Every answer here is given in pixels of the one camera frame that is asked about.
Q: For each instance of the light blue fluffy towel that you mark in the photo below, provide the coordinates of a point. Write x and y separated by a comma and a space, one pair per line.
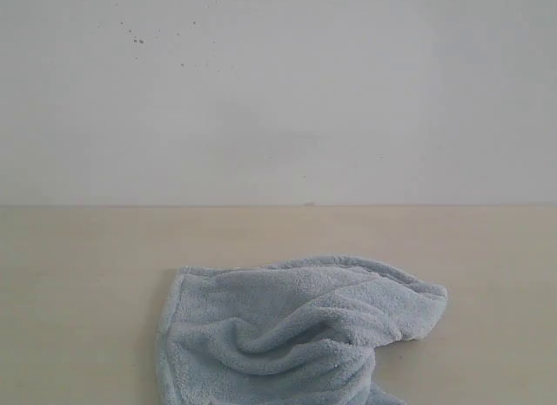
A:
297, 332

